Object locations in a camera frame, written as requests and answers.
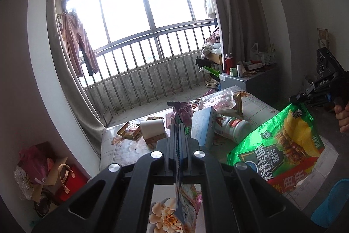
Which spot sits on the blue plastic bag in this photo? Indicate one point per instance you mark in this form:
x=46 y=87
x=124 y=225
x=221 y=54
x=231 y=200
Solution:
x=331 y=203

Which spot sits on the pink sponge cloth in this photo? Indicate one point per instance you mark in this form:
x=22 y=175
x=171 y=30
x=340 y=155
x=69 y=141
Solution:
x=170 y=119

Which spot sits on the kraft paper bag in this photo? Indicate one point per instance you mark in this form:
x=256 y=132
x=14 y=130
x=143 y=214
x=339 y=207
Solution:
x=54 y=170

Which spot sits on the clear crumpled plastic bag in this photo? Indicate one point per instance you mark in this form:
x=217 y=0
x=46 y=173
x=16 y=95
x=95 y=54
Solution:
x=23 y=183

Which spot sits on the person's right hand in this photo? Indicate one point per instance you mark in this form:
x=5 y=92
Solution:
x=343 y=118

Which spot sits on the floral checked tablecloth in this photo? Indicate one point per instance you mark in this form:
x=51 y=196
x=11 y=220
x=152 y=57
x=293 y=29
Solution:
x=259 y=113

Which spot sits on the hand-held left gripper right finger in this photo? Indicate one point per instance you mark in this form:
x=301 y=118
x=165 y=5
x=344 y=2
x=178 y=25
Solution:
x=186 y=156

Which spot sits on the green chip bag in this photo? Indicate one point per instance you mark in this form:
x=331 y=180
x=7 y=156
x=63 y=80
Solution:
x=272 y=145

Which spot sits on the white hanging garment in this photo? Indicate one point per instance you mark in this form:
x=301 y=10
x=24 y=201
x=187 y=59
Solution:
x=210 y=6

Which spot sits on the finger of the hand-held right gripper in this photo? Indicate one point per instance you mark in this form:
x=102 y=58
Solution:
x=298 y=98

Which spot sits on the yellow white tissue pack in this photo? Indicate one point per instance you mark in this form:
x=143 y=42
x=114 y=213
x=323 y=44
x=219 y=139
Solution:
x=152 y=129

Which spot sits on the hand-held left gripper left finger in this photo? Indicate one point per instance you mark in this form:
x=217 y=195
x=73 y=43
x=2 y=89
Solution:
x=170 y=156

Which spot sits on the pink plastic bag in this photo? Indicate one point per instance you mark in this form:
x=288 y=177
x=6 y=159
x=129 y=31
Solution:
x=35 y=156

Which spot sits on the clear red printed plastic bag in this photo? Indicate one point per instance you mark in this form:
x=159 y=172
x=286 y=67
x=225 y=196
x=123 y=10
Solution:
x=220 y=100

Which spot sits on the small white bottle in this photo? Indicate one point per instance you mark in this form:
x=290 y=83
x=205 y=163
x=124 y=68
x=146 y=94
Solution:
x=240 y=70

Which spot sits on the metal balcony railing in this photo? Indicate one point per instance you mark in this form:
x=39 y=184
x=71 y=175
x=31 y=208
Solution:
x=152 y=72

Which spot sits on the pink hanging clothes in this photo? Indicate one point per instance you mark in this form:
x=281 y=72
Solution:
x=79 y=44

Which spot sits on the maroon snack bag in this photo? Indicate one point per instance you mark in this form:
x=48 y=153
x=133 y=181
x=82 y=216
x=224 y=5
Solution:
x=181 y=114

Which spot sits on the grey cabinet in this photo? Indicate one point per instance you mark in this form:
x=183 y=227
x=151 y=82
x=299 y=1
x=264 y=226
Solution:
x=259 y=80

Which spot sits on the cardboard box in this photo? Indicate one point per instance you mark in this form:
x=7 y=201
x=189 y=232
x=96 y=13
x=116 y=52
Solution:
x=215 y=58

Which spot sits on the grey blue medicine box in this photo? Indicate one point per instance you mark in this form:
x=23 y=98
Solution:
x=203 y=126

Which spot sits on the light blue snack packet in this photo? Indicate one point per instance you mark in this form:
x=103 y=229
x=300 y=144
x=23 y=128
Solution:
x=185 y=208

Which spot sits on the green flat object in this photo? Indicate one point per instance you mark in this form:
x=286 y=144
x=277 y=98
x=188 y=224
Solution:
x=212 y=71

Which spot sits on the white plastic bag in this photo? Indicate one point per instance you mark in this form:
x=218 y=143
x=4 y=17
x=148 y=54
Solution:
x=255 y=51

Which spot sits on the pair of shoes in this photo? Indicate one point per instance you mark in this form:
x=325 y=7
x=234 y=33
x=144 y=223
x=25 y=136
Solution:
x=211 y=82

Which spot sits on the orange cracker packet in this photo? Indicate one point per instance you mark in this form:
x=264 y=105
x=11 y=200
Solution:
x=238 y=103

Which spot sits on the small green box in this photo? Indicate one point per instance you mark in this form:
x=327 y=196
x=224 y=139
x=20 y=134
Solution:
x=233 y=72

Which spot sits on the pile of clothes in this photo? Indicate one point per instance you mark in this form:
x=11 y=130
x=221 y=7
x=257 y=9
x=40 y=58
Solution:
x=211 y=40

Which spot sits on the brown snack packet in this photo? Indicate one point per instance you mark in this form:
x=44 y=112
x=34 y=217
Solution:
x=155 y=118
x=128 y=130

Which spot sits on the black object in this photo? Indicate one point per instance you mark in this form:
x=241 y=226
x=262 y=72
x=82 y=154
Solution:
x=204 y=61

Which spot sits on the dark round pot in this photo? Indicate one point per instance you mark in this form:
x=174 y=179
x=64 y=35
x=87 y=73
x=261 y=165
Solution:
x=43 y=204

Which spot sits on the white strawberry milk bottle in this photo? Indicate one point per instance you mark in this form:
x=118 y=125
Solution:
x=234 y=128

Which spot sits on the white plastic basket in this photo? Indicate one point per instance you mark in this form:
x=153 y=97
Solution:
x=267 y=58

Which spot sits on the red thermos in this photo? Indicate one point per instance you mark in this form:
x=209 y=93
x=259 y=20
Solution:
x=228 y=63

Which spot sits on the flat red white box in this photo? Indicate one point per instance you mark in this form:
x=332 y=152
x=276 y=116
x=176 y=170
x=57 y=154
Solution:
x=255 y=66

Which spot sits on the red gift bag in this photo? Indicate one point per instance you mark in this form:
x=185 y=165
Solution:
x=73 y=183

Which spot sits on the balcony window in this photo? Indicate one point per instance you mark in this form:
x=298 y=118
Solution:
x=122 y=9

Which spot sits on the small wall picture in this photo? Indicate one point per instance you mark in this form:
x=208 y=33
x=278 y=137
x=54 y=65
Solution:
x=322 y=37

